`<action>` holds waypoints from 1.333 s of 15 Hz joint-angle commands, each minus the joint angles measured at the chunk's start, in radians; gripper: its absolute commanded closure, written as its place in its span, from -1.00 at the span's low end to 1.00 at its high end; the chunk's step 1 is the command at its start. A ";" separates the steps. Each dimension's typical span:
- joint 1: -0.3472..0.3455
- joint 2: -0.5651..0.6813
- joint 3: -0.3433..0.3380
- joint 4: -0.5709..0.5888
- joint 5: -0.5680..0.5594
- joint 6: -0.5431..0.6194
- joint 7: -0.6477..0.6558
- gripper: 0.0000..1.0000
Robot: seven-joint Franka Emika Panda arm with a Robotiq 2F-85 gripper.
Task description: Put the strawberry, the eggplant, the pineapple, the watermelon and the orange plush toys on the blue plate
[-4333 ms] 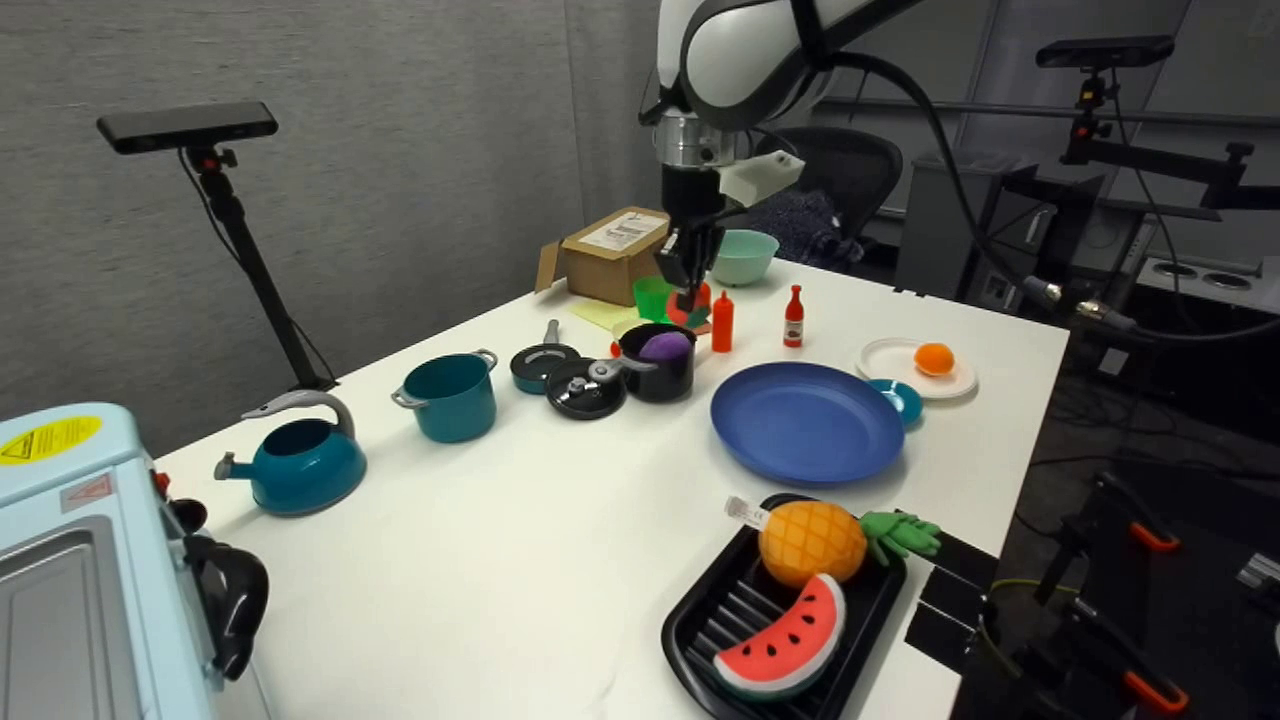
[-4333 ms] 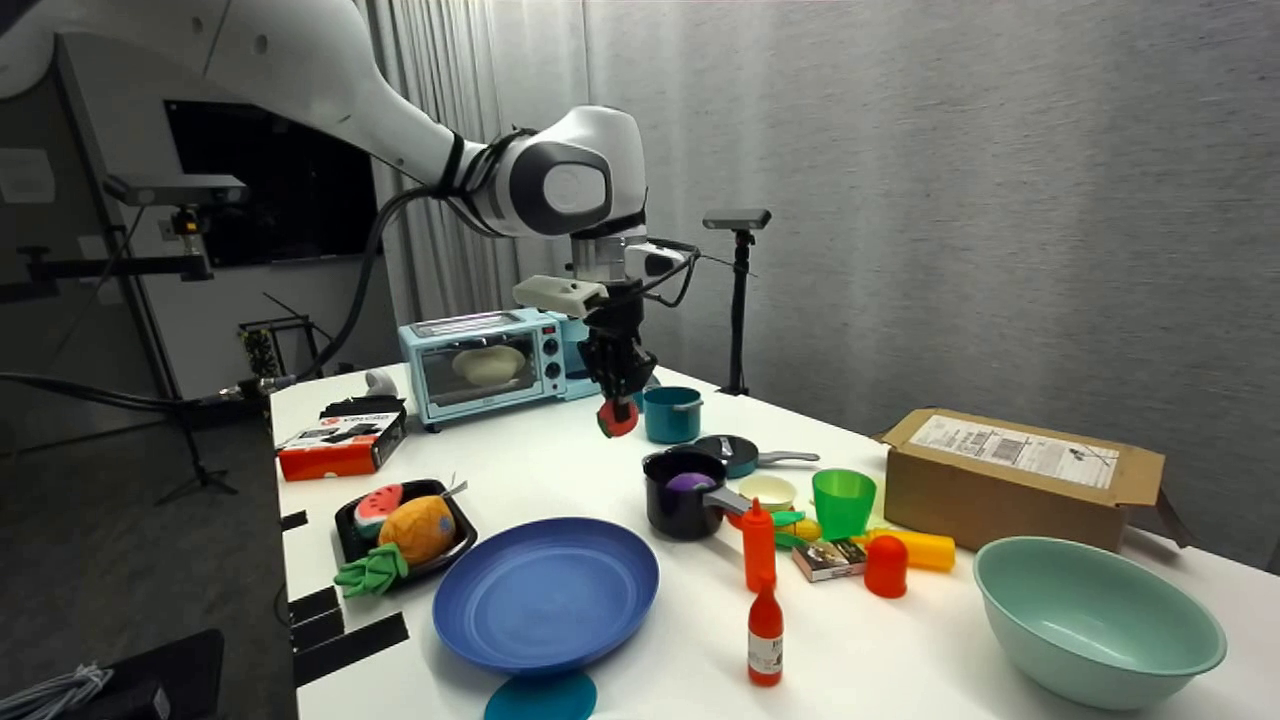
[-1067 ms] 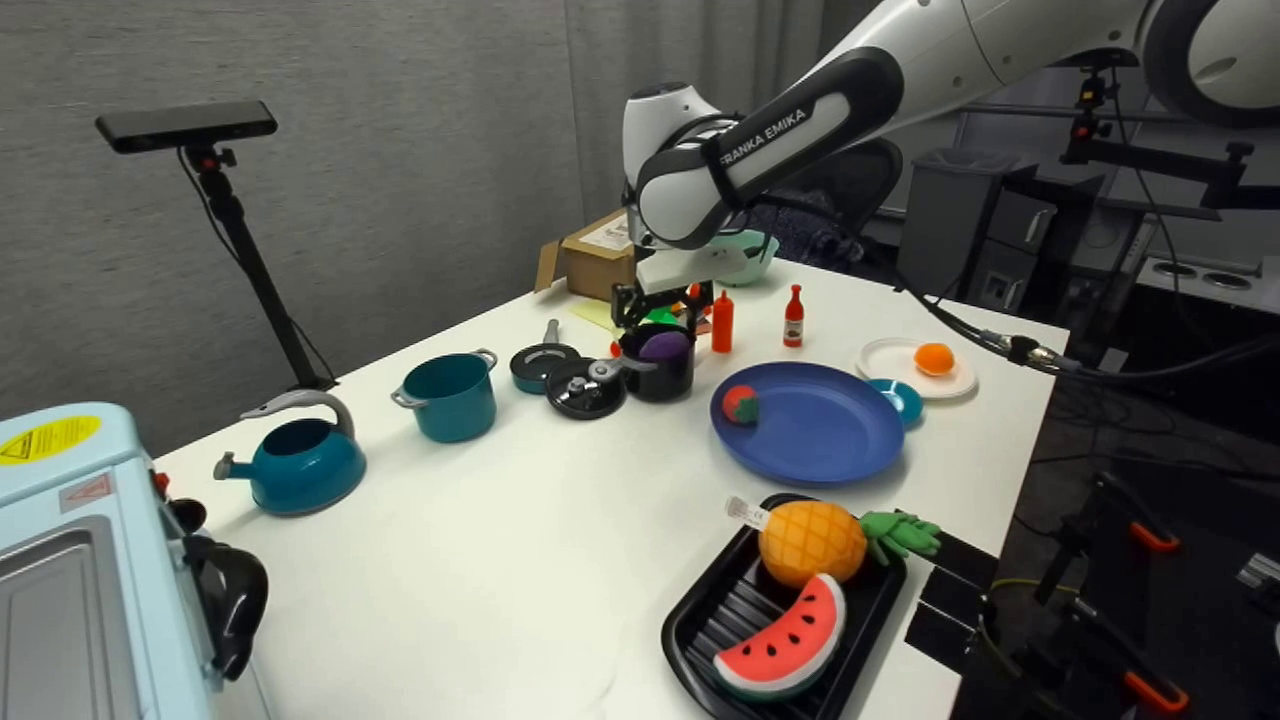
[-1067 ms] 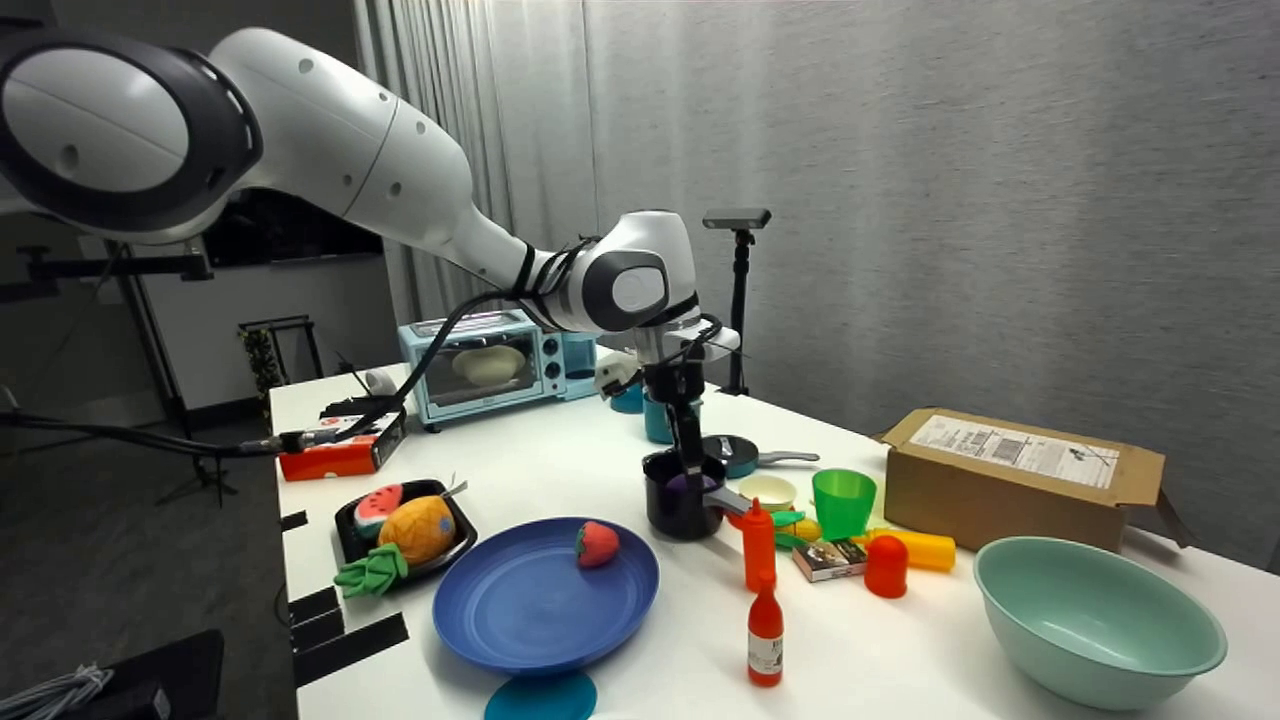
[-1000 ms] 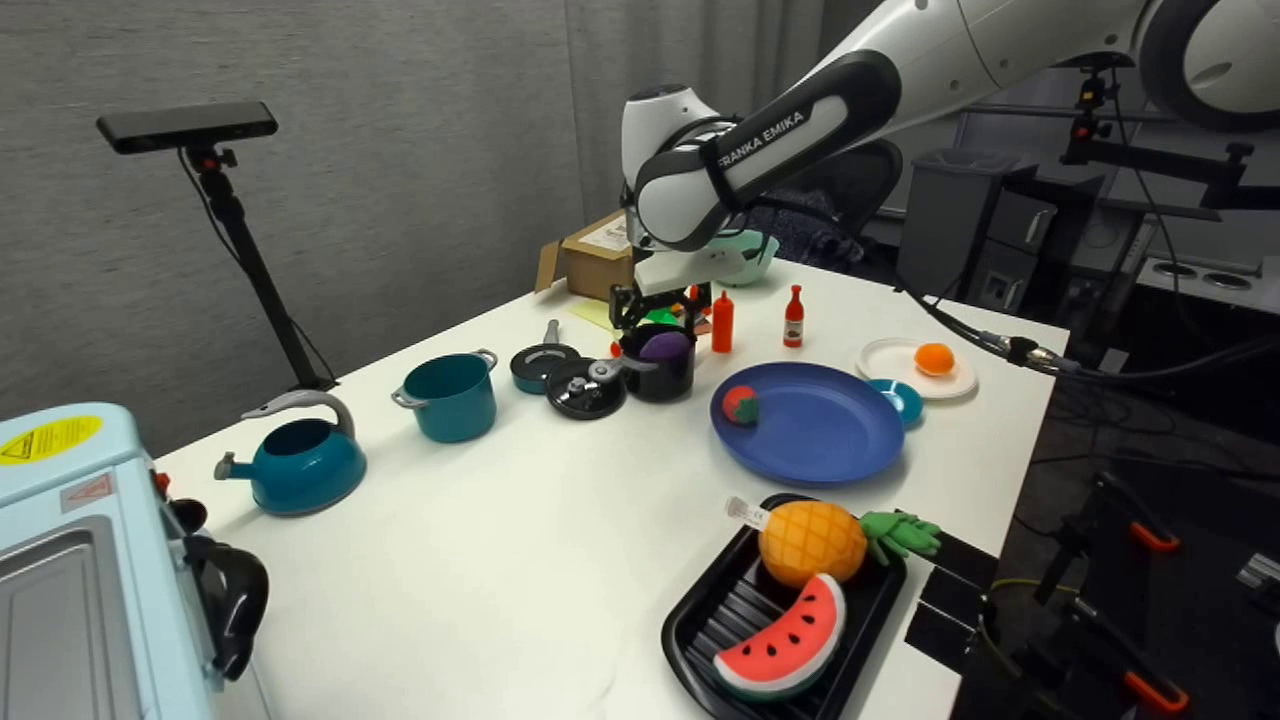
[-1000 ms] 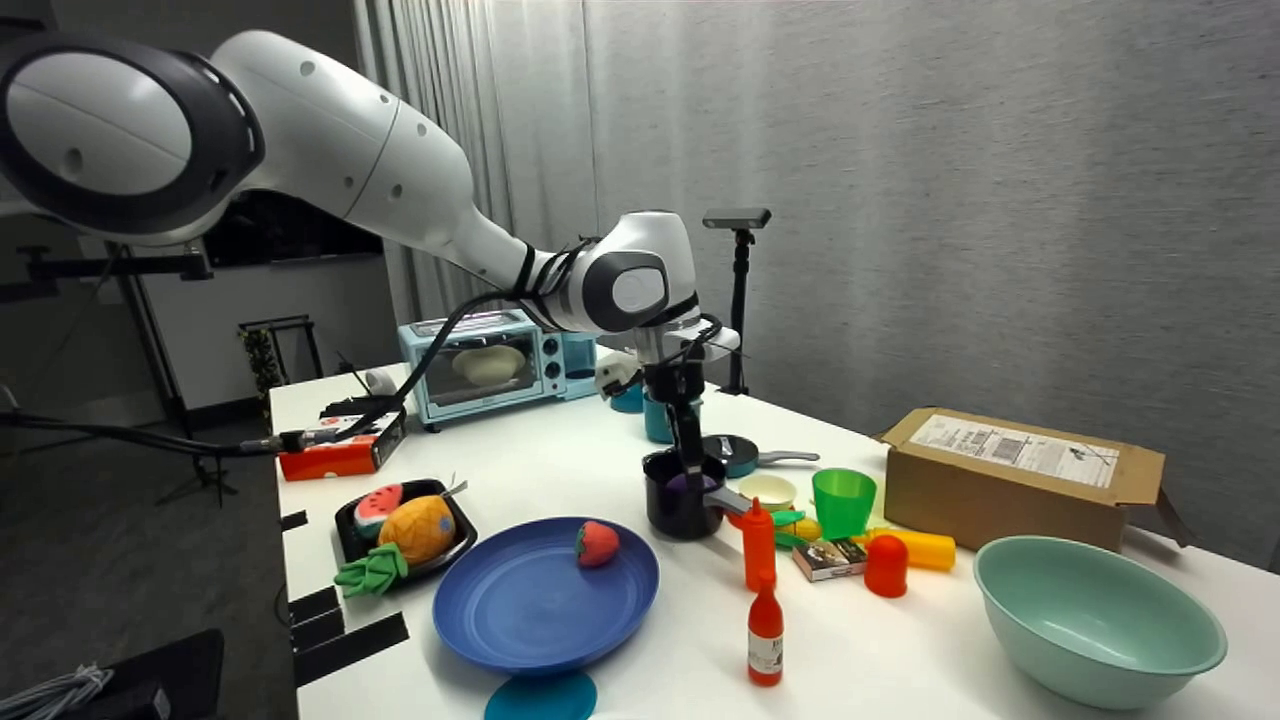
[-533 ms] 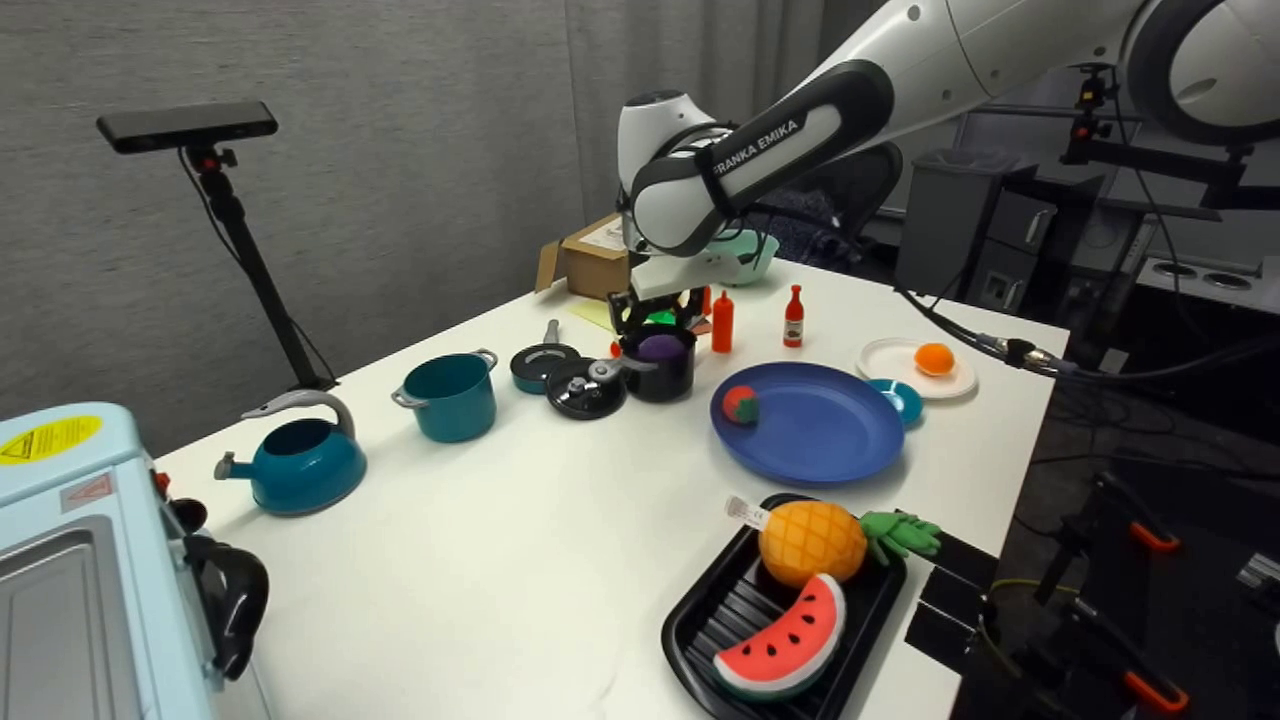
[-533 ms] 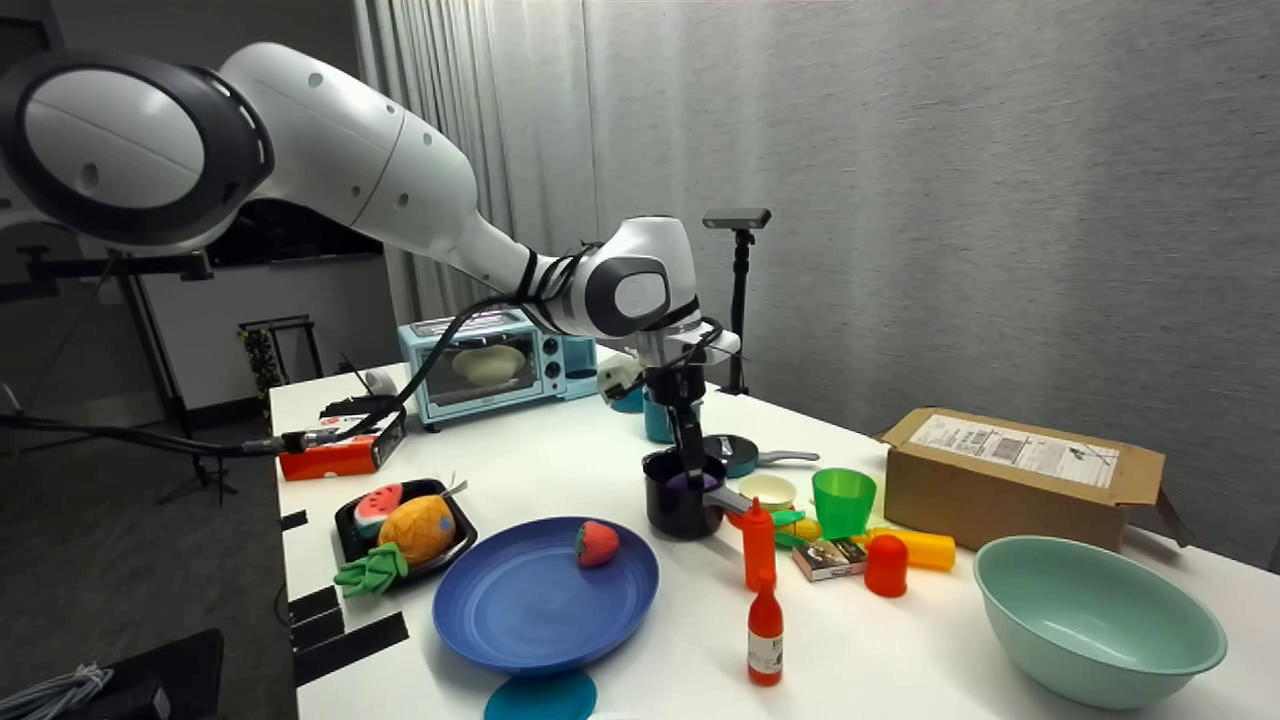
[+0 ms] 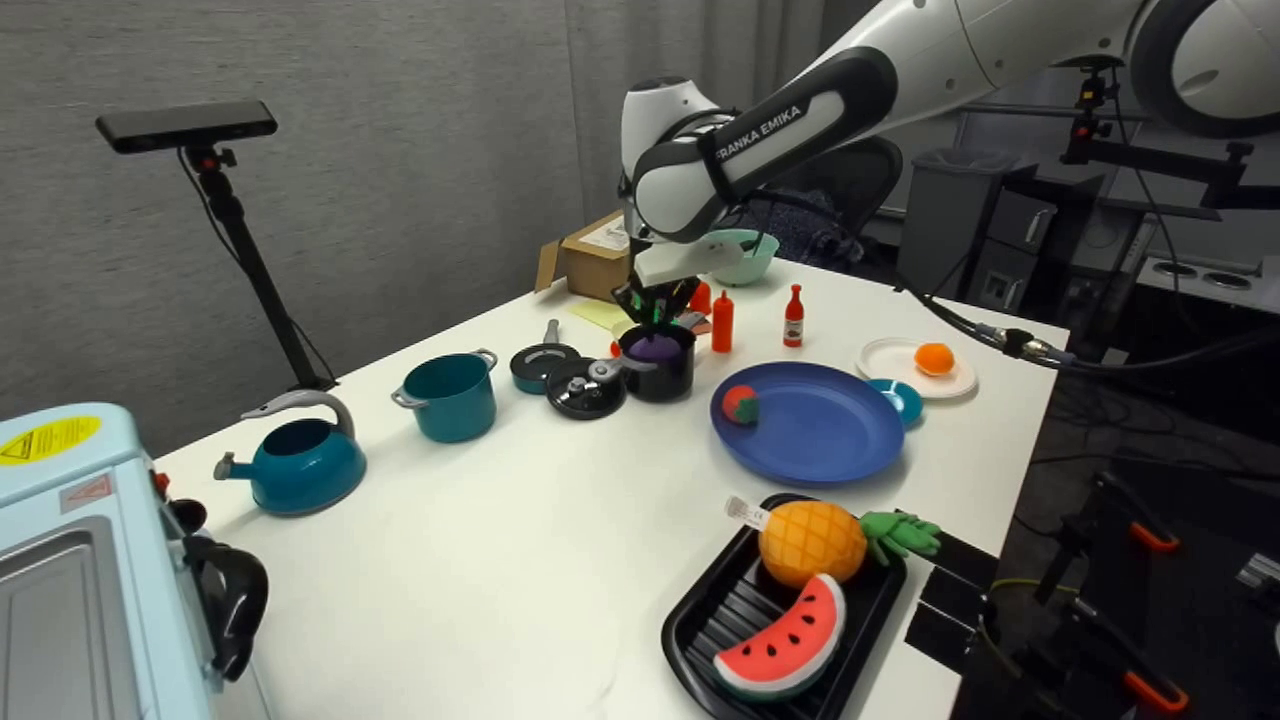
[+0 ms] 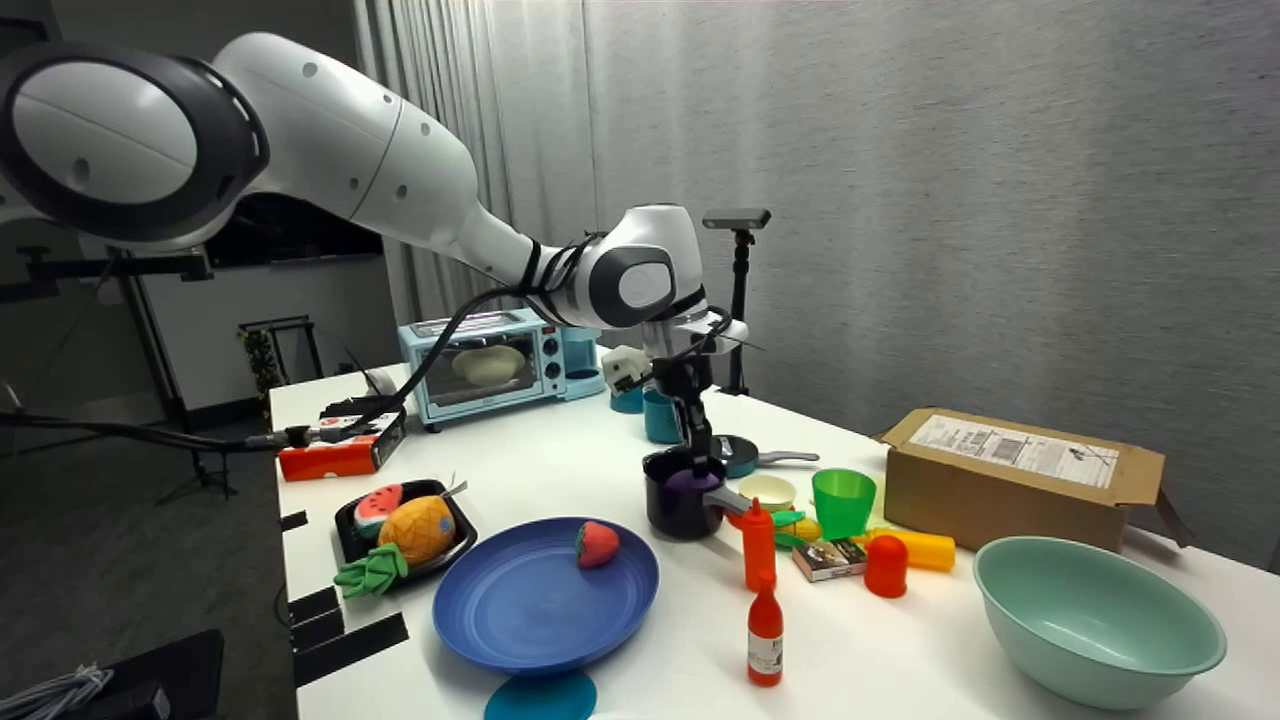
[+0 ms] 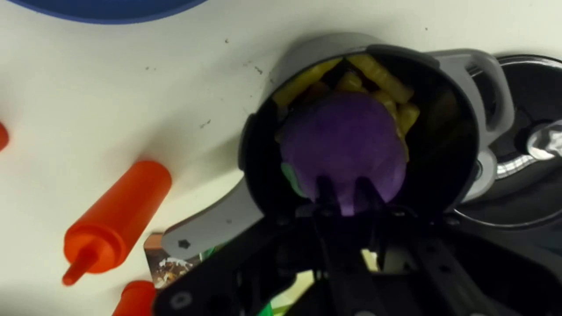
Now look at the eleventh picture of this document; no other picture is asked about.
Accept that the red plastic cup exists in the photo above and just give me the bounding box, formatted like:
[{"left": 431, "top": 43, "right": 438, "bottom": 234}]
[{"left": 112, "top": 281, "right": 155, "bottom": 316}]

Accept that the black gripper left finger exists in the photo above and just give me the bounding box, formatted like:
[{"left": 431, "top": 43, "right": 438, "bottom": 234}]
[{"left": 315, "top": 176, "right": 338, "bottom": 217}]

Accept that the blue plate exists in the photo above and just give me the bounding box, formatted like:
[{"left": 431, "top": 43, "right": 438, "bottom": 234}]
[{"left": 10, "top": 0, "right": 205, "bottom": 25}]

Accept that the small dark frying pan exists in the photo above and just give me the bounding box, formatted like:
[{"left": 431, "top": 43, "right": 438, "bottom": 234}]
[{"left": 456, "top": 55, "right": 562, "bottom": 229}]

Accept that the black toy pot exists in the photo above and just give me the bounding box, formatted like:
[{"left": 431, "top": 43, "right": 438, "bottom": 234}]
[{"left": 163, "top": 44, "right": 514, "bottom": 259}]

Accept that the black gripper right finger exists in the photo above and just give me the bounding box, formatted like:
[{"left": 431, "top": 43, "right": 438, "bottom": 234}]
[{"left": 352, "top": 178, "right": 384, "bottom": 215}]

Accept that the orange squeeze bottle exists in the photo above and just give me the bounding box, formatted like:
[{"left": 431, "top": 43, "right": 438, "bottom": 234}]
[{"left": 61, "top": 160, "right": 171, "bottom": 287}]

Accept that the purple plush eggplant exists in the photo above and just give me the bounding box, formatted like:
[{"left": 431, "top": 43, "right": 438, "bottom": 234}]
[{"left": 278, "top": 94, "right": 407, "bottom": 217}]

